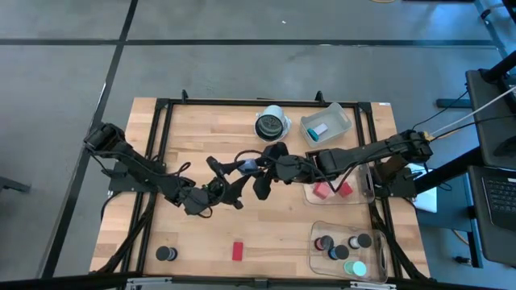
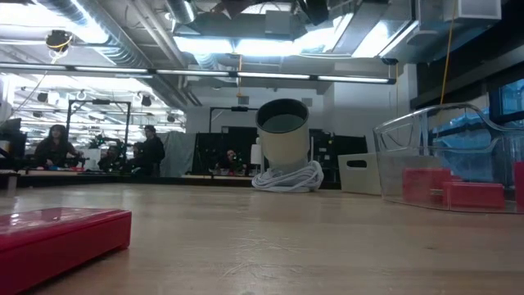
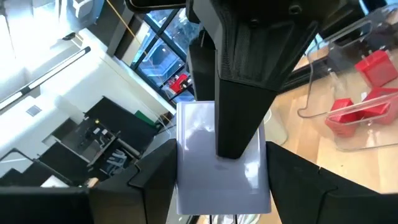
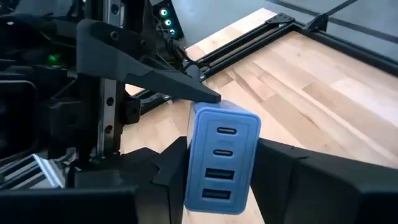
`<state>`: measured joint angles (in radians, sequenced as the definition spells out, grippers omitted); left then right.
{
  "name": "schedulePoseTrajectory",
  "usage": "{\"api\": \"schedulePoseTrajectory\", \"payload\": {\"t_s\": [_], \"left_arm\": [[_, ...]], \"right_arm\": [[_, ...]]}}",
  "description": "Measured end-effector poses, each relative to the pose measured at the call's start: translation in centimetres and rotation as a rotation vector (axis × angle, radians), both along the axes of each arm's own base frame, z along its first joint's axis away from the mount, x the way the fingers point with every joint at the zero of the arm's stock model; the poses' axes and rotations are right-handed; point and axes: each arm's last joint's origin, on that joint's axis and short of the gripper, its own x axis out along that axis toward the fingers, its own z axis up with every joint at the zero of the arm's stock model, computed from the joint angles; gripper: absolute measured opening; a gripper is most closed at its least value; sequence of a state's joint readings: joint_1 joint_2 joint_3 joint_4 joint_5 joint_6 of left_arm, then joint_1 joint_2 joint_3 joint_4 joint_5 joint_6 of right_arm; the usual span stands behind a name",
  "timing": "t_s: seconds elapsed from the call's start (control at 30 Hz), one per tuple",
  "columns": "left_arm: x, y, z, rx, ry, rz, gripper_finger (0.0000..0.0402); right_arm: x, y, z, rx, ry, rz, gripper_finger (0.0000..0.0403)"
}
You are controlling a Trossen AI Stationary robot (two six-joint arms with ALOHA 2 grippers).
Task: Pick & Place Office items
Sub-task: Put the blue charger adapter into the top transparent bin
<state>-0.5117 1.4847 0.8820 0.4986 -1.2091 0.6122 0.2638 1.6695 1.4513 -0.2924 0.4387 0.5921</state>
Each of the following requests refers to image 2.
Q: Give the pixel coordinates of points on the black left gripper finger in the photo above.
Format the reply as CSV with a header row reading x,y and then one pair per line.
x,y
239,6

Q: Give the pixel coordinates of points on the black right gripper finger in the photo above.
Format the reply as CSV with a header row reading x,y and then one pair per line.
x,y
317,11

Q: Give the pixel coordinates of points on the small red box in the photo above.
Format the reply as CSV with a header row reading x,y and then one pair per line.
x,y
475,196
425,186

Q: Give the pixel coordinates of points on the red case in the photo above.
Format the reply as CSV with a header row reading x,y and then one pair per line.
x,y
61,241

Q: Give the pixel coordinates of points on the long LED light bar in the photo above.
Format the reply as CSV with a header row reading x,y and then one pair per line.
x,y
270,75

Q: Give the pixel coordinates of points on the black partition panel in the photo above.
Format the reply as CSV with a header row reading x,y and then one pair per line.
x,y
241,139

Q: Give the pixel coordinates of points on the white round cup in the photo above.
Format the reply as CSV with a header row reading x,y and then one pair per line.
x,y
282,147

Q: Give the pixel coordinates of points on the grey curtain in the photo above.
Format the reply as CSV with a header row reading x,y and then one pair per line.
x,y
180,151

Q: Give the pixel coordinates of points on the white vented box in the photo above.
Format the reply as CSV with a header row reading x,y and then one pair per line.
x,y
477,10

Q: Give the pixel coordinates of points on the black monitor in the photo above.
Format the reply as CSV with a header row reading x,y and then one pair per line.
x,y
10,137

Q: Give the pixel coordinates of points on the silver ceiling air duct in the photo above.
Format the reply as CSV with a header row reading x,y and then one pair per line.
x,y
102,37

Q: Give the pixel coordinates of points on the black metal rig frame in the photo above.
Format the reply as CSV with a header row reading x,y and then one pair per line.
x,y
98,101

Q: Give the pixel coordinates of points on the glass window wall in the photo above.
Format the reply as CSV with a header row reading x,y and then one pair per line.
x,y
509,98

